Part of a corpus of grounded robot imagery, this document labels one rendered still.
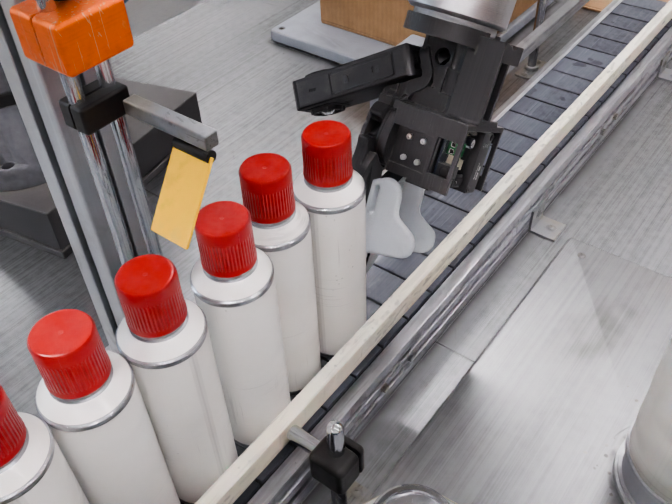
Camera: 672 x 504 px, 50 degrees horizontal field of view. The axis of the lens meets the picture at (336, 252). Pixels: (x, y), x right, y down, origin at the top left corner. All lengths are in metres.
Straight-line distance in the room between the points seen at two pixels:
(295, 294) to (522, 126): 0.45
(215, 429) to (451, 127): 0.26
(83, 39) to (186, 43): 0.78
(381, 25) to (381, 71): 0.53
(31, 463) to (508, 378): 0.36
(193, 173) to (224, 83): 0.65
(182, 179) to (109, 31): 0.09
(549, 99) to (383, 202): 0.41
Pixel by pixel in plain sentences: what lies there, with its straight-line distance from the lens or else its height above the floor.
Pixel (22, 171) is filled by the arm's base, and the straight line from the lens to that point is 0.83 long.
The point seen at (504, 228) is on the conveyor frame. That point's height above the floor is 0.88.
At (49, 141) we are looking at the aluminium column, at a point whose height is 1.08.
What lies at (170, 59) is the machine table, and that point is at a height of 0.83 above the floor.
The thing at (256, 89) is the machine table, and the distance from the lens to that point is 1.04.
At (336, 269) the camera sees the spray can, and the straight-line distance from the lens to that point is 0.53.
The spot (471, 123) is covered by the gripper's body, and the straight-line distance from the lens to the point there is 0.53.
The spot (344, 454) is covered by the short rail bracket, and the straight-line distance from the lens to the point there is 0.51.
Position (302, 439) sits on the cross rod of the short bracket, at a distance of 0.53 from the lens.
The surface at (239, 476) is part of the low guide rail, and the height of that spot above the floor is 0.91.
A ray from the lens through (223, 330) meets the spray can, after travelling 0.46.
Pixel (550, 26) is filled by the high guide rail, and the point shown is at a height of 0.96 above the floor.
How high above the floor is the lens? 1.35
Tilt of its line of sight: 43 degrees down
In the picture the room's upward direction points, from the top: 3 degrees counter-clockwise
